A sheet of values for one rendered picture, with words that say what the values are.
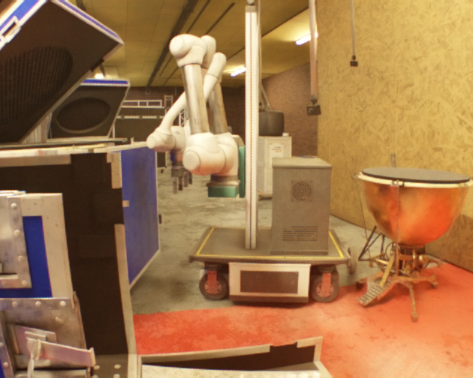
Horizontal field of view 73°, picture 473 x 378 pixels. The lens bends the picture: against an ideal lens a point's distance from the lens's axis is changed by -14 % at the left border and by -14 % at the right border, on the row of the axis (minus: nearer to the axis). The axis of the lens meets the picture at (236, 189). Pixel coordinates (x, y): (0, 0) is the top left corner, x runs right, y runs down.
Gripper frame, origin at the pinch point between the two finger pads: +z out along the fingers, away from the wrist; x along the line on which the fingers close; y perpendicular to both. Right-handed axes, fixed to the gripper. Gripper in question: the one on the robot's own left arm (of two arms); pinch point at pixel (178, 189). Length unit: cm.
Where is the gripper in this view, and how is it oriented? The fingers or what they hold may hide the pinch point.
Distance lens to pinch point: 226.5
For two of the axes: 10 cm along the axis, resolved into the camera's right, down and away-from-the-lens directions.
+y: -10.0, -0.2, 1.0
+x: -1.0, 1.5, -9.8
